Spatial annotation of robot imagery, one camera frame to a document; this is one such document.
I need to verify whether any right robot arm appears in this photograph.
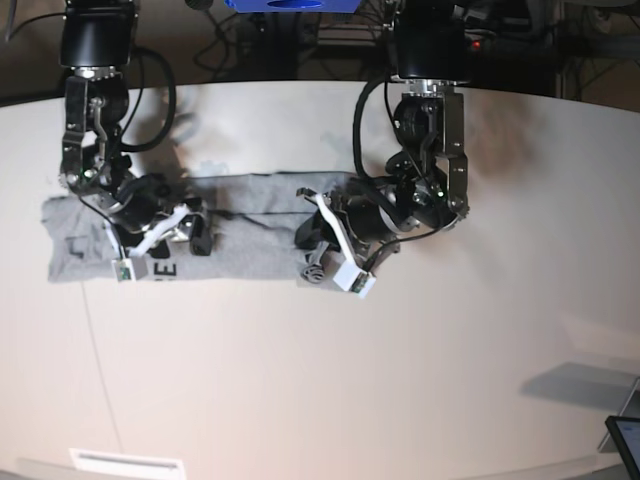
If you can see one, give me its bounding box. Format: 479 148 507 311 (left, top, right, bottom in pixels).
59 1 213 281

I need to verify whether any grey T-shirt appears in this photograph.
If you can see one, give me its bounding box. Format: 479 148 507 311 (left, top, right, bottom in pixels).
41 172 351 283

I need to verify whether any tablet with stand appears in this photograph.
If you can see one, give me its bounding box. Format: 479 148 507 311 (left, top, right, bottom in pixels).
598 377 639 479

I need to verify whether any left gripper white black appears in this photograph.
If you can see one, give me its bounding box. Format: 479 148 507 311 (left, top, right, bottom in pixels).
294 179 450 298

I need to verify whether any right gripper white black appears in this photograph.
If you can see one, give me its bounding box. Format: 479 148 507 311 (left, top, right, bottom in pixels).
59 173 212 283

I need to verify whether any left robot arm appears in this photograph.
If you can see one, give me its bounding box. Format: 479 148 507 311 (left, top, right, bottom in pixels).
294 1 469 297

